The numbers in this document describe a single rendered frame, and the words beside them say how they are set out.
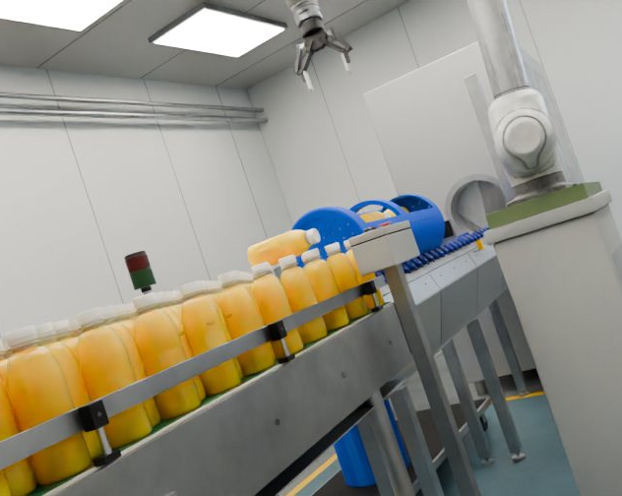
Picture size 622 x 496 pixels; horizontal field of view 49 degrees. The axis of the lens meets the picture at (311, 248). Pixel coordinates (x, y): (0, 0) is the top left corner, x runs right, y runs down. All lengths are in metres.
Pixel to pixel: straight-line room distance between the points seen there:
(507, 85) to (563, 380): 0.85
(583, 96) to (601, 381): 5.11
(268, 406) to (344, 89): 6.71
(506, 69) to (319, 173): 6.08
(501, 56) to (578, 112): 5.03
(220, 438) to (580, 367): 1.24
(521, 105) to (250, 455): 1.19
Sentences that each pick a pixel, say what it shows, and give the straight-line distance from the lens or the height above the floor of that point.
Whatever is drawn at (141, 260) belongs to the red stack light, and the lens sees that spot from 1.95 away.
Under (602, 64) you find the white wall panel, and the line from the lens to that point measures 7.01.
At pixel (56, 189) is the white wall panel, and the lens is 5.89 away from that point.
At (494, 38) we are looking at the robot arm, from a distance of 2.01.
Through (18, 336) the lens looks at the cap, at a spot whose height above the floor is 1.09.
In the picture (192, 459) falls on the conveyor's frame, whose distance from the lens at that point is 1.08.
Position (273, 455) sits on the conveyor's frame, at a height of 0.77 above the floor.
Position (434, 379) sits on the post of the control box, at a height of 0.69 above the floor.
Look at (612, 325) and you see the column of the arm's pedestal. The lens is 2.07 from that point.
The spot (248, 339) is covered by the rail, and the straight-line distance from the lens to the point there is 1.29.
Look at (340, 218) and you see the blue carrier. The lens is 2.10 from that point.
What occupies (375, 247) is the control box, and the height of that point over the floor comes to 1.06.
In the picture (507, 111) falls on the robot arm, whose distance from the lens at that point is 1.94.
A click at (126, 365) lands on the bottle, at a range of 1.06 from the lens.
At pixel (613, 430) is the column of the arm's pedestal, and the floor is 0.36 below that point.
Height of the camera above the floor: 1.05
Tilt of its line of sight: 2 degrees up
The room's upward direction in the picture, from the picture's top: 19 degrees counter-clockwise
